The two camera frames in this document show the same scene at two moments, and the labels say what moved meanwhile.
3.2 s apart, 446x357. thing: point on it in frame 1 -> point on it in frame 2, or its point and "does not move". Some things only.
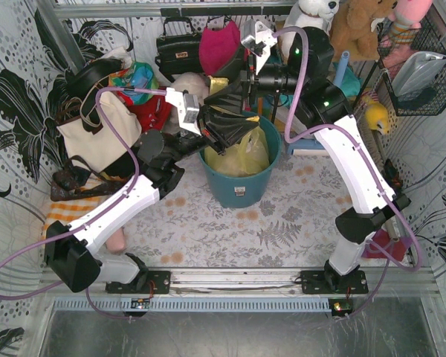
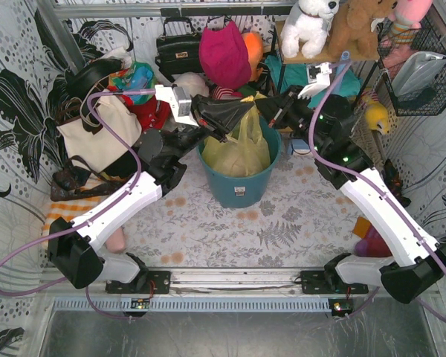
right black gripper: (249, 82) -> (289, 111)
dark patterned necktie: (77, 178) does not move
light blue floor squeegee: (341, 68) does not move
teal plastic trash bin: (233, 191) does not move
